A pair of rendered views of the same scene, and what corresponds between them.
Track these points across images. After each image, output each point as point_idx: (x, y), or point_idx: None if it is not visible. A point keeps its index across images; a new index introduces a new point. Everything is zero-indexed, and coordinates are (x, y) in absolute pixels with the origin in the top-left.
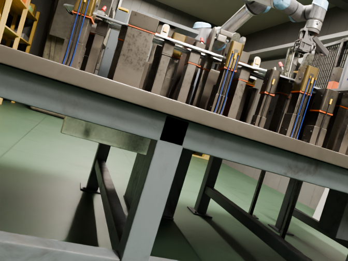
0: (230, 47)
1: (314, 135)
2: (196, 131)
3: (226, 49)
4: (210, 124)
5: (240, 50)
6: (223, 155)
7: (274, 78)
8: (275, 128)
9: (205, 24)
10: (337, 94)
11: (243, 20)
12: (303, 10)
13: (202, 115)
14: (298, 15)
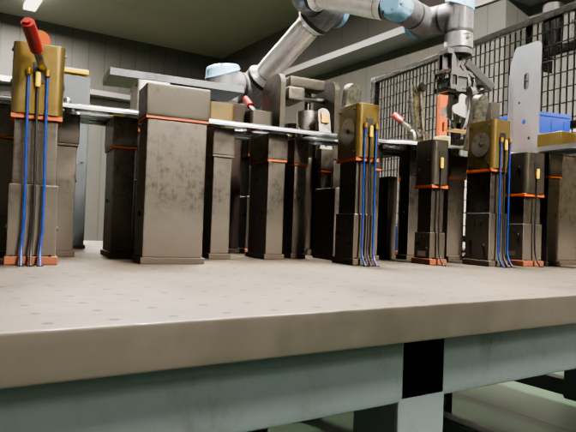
0: (358, 117)
1: (526, 242)
2: (459, 348)
3: (345, 120)
4: (497, 327)
5: (376, 118)
6: (511, 374)
7: (441, 156)
8: (445, 242)
9: (230, 65)
10: (543, 158)
11: (303, 48)
12: (434, 15)
13: (481, 315)
14: (425, 27)
